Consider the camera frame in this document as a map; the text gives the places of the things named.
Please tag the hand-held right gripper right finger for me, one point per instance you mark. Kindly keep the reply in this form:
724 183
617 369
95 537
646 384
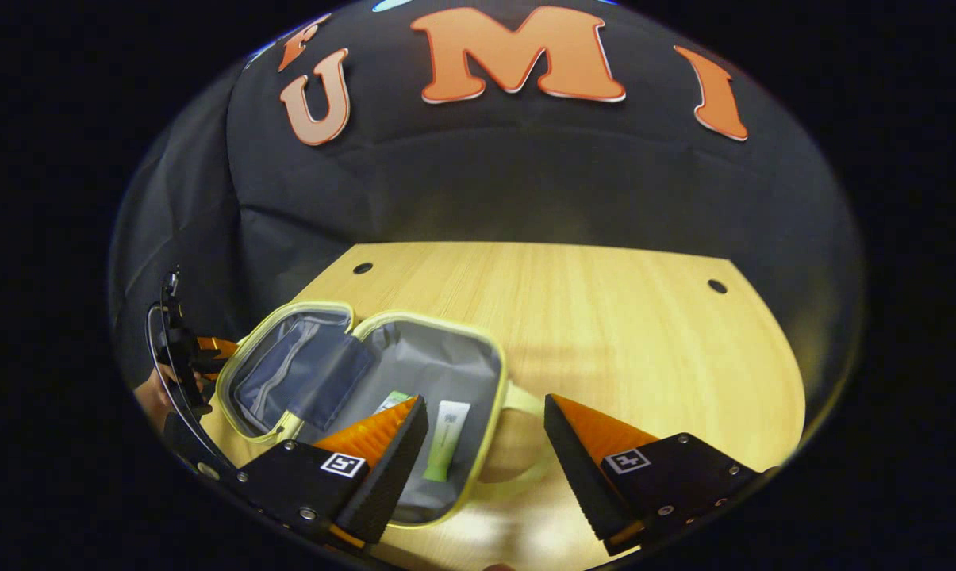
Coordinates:
581 476

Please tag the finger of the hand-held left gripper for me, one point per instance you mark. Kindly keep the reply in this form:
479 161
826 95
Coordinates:
220 347

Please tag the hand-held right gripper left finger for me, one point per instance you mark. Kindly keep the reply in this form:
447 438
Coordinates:
394 476

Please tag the small white green cream tube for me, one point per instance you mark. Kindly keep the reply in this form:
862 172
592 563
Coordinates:
446 440

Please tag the large green cream tube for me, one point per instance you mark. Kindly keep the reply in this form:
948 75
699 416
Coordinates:
392 400

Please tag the pale yellow suitcase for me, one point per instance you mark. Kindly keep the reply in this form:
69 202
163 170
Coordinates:
446 357

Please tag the black backdrop cloth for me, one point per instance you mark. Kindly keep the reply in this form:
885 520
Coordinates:
525 174

